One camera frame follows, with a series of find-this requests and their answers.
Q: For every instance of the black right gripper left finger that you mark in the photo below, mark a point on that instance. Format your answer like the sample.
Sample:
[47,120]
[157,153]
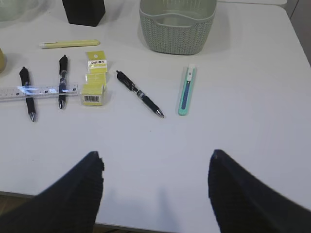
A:
[70,205]

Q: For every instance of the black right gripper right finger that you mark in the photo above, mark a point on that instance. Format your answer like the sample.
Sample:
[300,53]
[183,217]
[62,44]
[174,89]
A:
[243,204]

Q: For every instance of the teal utility knife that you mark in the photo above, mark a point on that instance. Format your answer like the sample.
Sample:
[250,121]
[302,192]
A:
[188,83]

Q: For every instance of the yellow waste paper packaging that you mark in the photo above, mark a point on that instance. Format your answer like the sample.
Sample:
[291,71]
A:
[92,93]

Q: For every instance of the yellow pear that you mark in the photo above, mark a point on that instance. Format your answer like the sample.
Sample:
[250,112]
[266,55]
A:
[2,61]

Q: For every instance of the clear plastic ruler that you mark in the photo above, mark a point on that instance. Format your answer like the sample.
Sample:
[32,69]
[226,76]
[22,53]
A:
[44,91]

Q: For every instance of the black gel pen right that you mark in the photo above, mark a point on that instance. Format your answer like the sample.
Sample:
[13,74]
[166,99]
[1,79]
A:
[140,94]

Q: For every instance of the black gel pen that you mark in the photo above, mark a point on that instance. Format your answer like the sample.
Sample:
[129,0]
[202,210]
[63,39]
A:
[25,79]
[63,69]
[140,94]

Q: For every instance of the black gel pen left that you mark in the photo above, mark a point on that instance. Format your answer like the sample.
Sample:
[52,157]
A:
[25,79]

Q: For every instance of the black gel pen middle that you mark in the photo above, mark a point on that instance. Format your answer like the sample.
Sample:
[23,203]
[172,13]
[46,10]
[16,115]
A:
[63,69]

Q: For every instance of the yellow utility knife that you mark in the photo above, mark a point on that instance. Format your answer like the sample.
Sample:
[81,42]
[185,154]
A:
[71,43]

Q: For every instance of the green woven plastic basket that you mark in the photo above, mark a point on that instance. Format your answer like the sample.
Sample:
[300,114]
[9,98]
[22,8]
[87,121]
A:
[179,27]

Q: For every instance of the black square pen holder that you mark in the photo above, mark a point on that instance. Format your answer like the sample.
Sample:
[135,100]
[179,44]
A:
[84,12]

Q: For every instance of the green wavy glass plate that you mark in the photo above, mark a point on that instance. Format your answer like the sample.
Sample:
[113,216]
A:
[14,10]

